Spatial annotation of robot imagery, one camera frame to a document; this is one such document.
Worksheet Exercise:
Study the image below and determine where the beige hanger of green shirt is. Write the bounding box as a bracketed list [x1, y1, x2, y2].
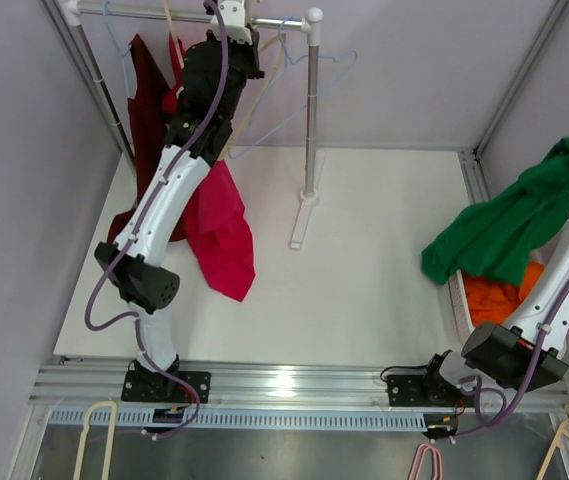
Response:
[222, 34, 285, 157]

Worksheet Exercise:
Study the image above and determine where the white laundry basket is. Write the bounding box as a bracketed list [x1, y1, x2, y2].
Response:
[446, 252, 548, 339]

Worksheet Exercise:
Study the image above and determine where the green t-shirt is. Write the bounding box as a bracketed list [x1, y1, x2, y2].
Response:
[421, 137, 569, 285]

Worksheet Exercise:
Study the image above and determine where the beige hanger of pink shirt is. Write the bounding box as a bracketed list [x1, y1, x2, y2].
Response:
[162, 0, 183, 65]

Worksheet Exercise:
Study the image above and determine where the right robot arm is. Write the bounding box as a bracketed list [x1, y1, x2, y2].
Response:
[382, 216, 569, 414]

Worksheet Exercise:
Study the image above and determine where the beige hanger bottom left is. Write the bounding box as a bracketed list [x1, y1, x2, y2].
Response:
[72, 399, 119, 480]

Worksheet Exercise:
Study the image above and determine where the orange t-shirt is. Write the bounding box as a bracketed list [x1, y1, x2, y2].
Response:
[462, 262, 545, 327]

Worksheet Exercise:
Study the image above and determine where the pink t-shirt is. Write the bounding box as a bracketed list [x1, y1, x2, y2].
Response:
[161, 33, 257, 303]

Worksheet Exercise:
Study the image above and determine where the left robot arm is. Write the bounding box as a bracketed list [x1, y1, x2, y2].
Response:
[94, 32, 264, 402]

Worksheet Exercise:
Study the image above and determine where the white metal clothes rack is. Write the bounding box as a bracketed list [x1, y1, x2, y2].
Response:
[59, 1, 325, 250]

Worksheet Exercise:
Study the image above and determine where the slotted cable duct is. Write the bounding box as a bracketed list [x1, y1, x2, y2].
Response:
[48, 407, 433, 432]

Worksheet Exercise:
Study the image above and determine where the blue hanger of maroon shirt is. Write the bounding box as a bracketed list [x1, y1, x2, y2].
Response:
[102, 0, 133, 99]

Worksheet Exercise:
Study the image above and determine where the pink hanger bottom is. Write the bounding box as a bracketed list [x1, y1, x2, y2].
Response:
[407, 443, 443, 480]

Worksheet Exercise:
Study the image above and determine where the aluminium mounting rail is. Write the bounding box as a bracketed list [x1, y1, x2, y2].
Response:
[28, 362, 569, 409]

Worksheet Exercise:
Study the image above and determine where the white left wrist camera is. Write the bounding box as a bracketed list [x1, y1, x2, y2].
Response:
[210, 0, 254, 46]

